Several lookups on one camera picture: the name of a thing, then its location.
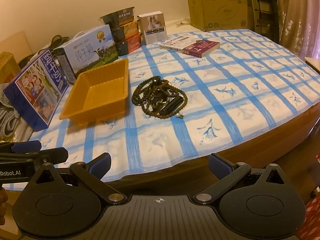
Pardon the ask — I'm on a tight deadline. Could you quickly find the light wooden board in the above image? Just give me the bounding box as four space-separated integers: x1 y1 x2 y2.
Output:
0 31 33 63

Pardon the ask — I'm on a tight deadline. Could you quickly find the small taped cardboard box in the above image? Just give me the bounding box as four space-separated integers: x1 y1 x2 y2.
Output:
0 51 22 84

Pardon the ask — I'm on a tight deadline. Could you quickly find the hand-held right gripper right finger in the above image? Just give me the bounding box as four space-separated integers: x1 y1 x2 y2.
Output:
193 153 291 204

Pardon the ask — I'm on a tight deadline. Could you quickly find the large open cardboard box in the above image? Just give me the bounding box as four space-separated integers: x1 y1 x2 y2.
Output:
184 0 256 32

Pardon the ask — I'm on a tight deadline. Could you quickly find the black cylinder pendant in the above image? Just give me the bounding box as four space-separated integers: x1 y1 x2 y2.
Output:
161 102 180 116

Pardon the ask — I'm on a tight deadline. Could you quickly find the grey towel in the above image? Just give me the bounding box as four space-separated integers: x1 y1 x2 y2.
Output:
0 82 28 142

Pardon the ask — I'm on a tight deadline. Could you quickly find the light blue milk box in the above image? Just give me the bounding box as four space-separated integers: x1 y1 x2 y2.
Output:
53 25 120 85

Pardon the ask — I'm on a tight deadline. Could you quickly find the white and purple book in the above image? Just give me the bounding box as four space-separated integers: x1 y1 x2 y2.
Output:
159 38 221 58

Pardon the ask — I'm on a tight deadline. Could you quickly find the person's left hand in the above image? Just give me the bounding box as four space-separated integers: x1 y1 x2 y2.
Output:
0 187 8 217

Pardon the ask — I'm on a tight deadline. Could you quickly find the blue cartoon milk box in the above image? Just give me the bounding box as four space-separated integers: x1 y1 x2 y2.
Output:
3 49 70 132

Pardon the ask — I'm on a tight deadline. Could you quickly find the orange instant noodle bowl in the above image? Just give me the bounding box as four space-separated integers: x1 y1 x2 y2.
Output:
110 20 139 43

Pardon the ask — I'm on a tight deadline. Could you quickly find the yellow plastic tray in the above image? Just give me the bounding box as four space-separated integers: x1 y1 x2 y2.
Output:
59 58 129 124

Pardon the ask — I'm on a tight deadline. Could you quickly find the patterned curtain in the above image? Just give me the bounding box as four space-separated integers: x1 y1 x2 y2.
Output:
272 0 320 58

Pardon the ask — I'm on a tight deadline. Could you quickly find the red packet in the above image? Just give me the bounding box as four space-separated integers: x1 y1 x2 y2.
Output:
297 192 320 240

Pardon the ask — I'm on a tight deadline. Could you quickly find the small white product box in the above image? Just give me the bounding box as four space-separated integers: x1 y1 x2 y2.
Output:
137 11 168 46

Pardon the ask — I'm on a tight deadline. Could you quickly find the black folding cart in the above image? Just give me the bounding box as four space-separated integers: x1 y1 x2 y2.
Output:
249 0 280 43

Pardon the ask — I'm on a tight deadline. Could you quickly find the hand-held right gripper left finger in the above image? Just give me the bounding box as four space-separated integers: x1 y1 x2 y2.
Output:
30 152 127 204

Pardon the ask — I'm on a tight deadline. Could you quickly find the red instant noodle bowl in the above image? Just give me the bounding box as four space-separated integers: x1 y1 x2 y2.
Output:
115 34 142 57

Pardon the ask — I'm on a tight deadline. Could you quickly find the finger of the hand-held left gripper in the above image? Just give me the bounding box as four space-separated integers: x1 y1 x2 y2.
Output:
0 141 42 154
0 149 69 164

